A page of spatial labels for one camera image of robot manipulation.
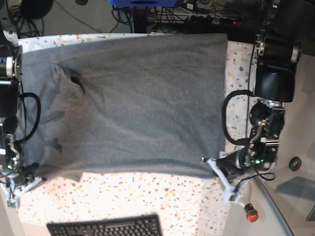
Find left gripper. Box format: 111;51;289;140
200;147;278;204

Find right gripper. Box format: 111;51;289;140
0;162;47;209

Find grey t-shirt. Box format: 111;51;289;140
23;34;228;179

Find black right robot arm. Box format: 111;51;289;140
0;30;46;209

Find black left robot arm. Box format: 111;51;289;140
207;0;315;203

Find clear bottle red cap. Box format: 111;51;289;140
244;203;259;223

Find terrazzo pattern tablecloth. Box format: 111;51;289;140
4;32;292;236

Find green tape roll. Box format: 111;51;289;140
288;157;302;172

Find black keyboard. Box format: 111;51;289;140
46;214;163;236

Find black round stand base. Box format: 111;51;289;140
20;0;54;19

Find blue box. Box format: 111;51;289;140
109;0;184;7

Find black coiled cables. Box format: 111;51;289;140
7;4;45;39

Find wire rack shelf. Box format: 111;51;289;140
148;0;242;24

